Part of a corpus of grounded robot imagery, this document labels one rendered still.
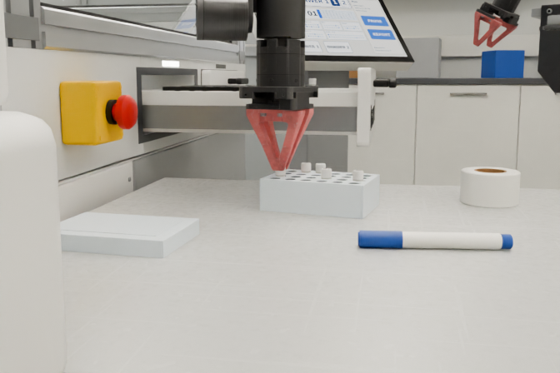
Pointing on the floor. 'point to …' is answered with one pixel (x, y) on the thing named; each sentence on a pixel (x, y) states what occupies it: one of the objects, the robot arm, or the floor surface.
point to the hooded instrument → (28, 240)
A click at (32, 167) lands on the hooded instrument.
